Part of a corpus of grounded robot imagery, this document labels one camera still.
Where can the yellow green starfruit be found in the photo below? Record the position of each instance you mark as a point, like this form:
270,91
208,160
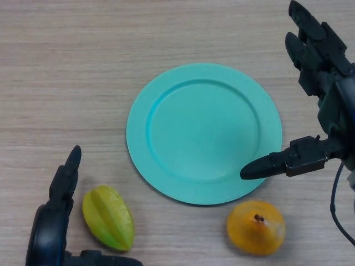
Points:
109,219

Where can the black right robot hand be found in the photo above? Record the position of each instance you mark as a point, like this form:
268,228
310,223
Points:
335,110

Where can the green round plate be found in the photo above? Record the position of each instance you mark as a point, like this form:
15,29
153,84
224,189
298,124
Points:
205,133

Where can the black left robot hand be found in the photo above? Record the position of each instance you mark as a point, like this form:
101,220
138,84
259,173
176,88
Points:
47,235

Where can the orange pear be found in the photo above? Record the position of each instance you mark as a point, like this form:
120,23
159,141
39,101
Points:
255,232

